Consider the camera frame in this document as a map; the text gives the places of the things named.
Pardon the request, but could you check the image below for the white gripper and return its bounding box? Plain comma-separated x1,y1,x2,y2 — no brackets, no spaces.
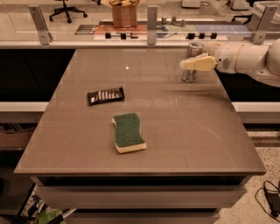
179,43,242,74

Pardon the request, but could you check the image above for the silver redbull can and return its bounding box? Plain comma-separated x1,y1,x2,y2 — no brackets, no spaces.
182,42,204,83

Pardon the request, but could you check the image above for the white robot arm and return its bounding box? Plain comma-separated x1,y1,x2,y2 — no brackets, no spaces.
179,40,280,88

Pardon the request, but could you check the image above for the green yellow sponge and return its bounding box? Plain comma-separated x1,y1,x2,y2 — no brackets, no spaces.
112,113,146,154

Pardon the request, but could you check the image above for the brown cardboard box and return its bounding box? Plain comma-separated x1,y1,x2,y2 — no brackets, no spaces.
112,5,137,28

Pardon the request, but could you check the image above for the black snack bar wrapper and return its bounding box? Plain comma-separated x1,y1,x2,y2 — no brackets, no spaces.
87,87,125,106

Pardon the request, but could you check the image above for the black office chair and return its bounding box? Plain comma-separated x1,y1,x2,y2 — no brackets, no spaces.
49,0,88,24

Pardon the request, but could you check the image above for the upper grey drawer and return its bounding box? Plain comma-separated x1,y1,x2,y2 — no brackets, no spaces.
36,185,246,209

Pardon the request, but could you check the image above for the grey drawer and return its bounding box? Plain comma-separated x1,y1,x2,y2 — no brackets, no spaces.
36,185,246,209
66,212,220,224

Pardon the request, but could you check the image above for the lower grey drawer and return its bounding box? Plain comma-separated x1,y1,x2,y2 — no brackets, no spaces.
66,212,220,224

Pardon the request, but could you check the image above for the green bag on floor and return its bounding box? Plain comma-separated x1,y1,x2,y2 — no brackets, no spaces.
35,209,62,224

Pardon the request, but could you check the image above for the right metal bracket post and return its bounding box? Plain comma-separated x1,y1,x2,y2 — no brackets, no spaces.
250,5,277,45

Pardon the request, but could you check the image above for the metal bracket post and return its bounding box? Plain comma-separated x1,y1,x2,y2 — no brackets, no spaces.
28,5,53,46
147,5,158,46
250,5,277,45

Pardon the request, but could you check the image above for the middle metal bracket post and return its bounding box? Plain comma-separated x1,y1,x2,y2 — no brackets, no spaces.
147,5,158,46

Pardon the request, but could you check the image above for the black power adapter with cable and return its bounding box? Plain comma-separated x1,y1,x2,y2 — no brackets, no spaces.
255,180,280,221

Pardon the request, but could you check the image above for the left metal bracket post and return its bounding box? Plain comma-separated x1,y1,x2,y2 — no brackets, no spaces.
28,5,53,46

